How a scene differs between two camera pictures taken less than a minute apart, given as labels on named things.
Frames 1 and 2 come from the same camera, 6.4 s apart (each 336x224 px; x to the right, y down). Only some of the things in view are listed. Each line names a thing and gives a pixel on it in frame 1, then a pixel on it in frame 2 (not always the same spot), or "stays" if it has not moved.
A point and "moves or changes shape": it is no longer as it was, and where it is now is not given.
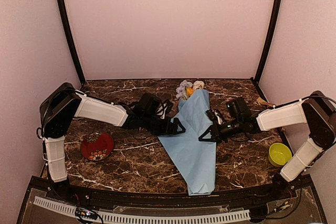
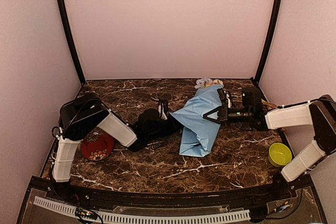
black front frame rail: [166, 199] stays
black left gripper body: [158, 128] stays
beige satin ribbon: [260, 101] stays
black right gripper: [216, 133] → [223, 115]
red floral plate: [96, 146] stays
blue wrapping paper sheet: [195, 160] moves or changes shape
